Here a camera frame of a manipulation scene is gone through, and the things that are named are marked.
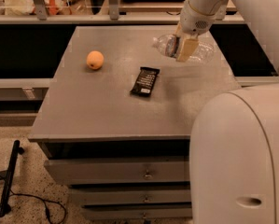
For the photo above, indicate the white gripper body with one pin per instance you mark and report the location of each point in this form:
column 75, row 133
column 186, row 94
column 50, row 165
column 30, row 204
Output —
column 192, row 21

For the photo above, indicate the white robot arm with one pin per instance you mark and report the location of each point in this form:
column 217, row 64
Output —
column 234, row 142

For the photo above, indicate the black snack bar wrapper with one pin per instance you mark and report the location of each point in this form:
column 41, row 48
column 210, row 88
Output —
column 145, row 81

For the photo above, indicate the orange fruit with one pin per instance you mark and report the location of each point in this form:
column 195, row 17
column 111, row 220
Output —
column 95, row 60

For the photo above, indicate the grey drawer cabinet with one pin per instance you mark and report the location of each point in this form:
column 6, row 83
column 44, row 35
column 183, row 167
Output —
column 91, row 114

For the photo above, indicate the top grey drawer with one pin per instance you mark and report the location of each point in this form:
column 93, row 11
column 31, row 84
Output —
column 119, row 170

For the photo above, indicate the grey drawer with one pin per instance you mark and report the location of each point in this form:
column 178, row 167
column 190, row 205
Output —
column 119, row 170
column 174, row 193
column 137, row 211

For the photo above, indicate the grey metal railing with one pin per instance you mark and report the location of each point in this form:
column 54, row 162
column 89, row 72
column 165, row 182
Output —
column 90, row 12

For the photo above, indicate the middle grey drawer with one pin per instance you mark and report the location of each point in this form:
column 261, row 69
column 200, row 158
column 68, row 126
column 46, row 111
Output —
column 174, row 193

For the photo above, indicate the bottom grey drawer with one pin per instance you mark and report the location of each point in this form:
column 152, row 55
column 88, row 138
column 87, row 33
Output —
column 137, row 211

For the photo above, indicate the black stand leg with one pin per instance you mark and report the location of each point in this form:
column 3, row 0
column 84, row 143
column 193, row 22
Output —
column 16, row 150

